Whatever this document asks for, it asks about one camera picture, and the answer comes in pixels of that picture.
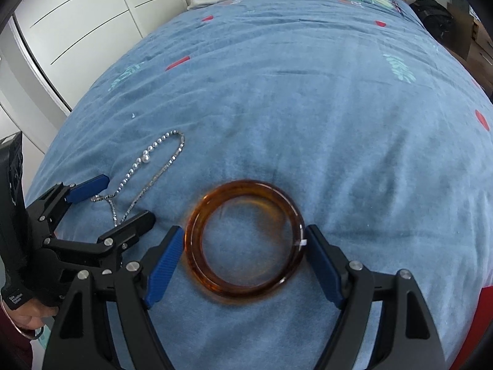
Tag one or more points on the wooden drawer cabinet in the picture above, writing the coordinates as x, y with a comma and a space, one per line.
471, 44

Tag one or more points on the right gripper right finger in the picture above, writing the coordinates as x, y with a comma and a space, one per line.
406, 338

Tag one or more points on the blue patterned bedspread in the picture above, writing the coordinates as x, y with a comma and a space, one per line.
379, 135

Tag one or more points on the red jewelry box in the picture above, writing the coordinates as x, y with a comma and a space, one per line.
476, 351

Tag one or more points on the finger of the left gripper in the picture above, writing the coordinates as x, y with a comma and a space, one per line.
129, 232
88, 189

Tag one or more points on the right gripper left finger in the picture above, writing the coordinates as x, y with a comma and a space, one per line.
81, 337

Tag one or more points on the left hand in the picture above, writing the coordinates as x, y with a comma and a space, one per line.
28, 320

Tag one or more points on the amber bangle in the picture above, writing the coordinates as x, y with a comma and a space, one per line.
208, 205

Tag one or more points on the white wardrobe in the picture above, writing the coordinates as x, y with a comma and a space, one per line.
52, 51

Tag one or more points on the black backpack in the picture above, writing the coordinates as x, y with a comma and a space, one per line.
438, 21

